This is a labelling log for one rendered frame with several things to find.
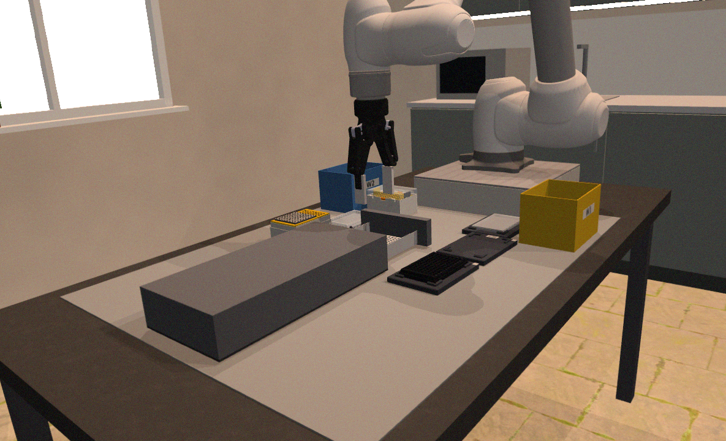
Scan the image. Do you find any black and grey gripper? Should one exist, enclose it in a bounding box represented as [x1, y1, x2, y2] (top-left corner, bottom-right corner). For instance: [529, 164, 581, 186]
[347, 98, 398, 205]

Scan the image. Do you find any black multiwell plate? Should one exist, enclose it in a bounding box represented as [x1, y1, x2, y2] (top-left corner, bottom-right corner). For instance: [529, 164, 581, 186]
[399, 252, 468, 283]

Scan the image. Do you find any light grey bench mat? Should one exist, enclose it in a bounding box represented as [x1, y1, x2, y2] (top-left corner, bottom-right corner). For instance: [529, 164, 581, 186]
[60, 205, 620, 441]

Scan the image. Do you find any blue open-top bin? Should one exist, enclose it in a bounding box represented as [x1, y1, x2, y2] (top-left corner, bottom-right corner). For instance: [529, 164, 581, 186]
[318, 162, 383, 213]

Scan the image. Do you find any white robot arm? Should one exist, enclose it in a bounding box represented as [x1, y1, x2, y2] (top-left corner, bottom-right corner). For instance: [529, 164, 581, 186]
[343, 0, 609, 173]

